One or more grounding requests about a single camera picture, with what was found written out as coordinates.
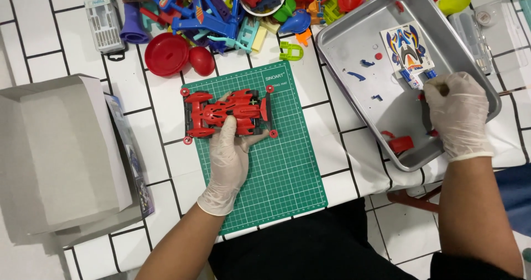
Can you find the person's right hand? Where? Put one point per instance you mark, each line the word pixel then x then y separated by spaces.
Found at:
pixel 460 118

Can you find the person's left hand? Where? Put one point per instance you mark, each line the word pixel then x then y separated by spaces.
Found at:
pixel 226 168

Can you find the person's right fingers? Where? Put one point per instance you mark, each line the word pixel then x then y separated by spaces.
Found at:
pixel 439 81

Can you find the red toy race car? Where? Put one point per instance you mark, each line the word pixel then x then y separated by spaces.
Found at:
pixel 207 112

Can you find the blue white battery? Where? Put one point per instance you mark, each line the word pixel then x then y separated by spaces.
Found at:
pixel 410 79
pixel 430 74

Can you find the car decal sticker sheet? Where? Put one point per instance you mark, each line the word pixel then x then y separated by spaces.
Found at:
pixel 406 48

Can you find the clear plastic tool case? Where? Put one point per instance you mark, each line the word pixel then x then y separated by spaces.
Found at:
pixel 471 39

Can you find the small blue plastic part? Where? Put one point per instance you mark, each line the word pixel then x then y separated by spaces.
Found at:
pixel 367 63
pixel 377 98

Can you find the thin wooden stick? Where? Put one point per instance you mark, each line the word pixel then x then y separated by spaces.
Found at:
pixel 512 91

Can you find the red plastic block part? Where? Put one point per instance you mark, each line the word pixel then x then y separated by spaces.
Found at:
pixel 401 144

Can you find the red curved plastic part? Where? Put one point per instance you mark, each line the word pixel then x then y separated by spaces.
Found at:
pixel 387 134

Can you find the yellow-green plastic egg half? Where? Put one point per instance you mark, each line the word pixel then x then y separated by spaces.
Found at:
pixel 454 2

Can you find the clear plastic packaging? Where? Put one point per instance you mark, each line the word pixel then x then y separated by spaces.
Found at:
pixel 508 35

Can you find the long blue plastic part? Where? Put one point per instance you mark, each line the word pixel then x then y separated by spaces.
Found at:
pixel 356 76

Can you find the metal baking tray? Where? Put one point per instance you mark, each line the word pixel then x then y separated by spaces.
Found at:
pixel 356 114

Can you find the blue fabric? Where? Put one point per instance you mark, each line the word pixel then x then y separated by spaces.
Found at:
pixel 514 197

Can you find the green plastic toy piece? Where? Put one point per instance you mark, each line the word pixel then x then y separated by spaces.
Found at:
pixel 286 56

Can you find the heap of colourful plastic toys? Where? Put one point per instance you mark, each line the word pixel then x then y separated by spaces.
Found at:
pixel 298 6

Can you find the green cutting mat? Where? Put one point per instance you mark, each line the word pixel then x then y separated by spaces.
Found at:
pixel 282 172

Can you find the person's black clothing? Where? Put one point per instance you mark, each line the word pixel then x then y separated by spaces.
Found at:
pixel 315 247

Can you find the red plastic egg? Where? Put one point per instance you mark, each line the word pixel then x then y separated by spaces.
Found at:
pixel 202 61

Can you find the blue toy bicycle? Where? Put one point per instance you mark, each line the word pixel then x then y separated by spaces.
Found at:
pixel 199 23

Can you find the red round plastic lid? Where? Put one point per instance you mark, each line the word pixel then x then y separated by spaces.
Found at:
pixel 166 55

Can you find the purple plastic cup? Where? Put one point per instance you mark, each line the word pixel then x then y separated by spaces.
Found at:
pixel 133 29

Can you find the clear screwdriver bit case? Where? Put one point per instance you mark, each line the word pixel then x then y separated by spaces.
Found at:
pixel 101 18

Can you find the grey cardboard box lid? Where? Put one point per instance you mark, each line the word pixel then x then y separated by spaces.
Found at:
pixel 58 155

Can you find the white grid tablecloth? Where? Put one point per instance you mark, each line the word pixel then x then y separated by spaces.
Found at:
pixel 49 27

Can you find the brown wooden stool frame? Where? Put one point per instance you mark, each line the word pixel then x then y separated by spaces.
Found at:
pixel 415 203

